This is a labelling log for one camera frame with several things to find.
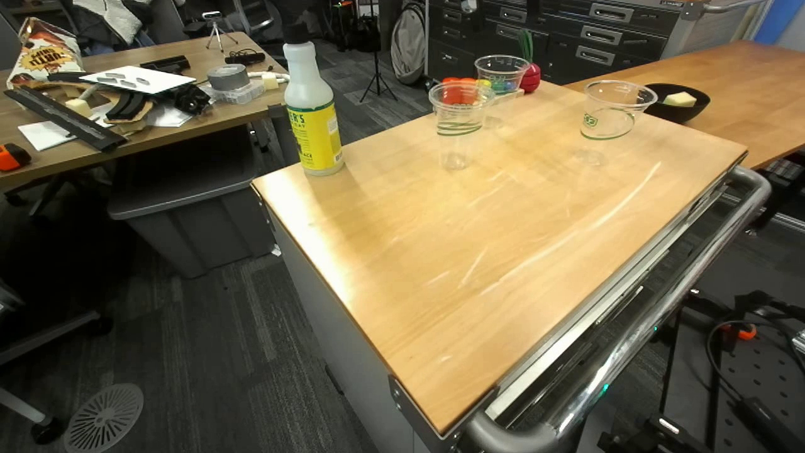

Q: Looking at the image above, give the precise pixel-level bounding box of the red wooden disc stack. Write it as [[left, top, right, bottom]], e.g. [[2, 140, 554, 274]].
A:
[[439, 79, 468, 106]]

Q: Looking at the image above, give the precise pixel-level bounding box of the spray bottle yellow label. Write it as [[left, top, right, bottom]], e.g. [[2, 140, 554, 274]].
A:
[[285, 43, 343, 176]]

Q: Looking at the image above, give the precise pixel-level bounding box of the grey tool cart body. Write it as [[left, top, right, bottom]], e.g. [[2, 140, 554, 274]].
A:
[[266, 203, 458, 453]]

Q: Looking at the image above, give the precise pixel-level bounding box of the red apple-shaped wooden toy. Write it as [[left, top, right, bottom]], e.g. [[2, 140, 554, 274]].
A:
[[520, 63, 541, 93]]

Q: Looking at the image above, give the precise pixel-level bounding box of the green leaf toy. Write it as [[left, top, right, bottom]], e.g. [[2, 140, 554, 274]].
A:
[[520, 31, 535, 63]]

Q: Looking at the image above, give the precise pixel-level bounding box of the grey tape roll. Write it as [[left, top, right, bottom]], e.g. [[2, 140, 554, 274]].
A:
[[207, 63, 250, 91]]

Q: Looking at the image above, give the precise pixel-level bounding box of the clear plastic cup green logo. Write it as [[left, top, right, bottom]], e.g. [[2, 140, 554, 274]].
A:
[[580, 82, 660, 141]]

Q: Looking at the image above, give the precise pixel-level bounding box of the white paper sheet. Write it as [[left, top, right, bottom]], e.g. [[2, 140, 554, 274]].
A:
[[86, 65, 192, 97]]

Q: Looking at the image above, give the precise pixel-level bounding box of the black plate with food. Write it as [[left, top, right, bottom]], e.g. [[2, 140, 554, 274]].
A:
[[648, 83, 709, 124]]

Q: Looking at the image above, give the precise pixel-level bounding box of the brown office desk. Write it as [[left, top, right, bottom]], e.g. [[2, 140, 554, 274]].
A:
[[0, 39, 285, 190]]

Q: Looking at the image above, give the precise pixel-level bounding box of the snack chip bag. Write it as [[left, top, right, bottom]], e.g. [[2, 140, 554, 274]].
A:
[[4, 15, 82, 88]]

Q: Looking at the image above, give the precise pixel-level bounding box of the chrome cart handle rail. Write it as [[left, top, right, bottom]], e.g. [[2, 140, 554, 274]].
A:
[[463, 169, 769, 453]]

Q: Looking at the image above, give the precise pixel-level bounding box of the orange clamp handle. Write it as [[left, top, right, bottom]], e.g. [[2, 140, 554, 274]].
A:
[[729, 322, 760, 343]]

